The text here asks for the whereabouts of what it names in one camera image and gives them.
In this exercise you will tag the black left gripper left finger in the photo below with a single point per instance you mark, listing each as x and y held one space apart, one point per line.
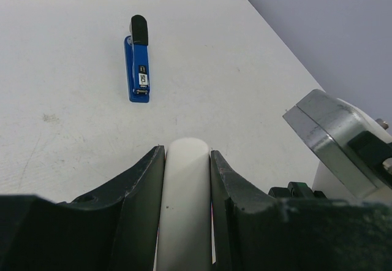
112 227

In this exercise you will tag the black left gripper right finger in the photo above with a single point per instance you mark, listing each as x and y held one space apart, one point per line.
254 231

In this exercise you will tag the white stapler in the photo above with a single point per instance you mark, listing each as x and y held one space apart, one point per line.
184 239

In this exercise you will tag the blue and black stapler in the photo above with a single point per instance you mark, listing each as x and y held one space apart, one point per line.
137 60

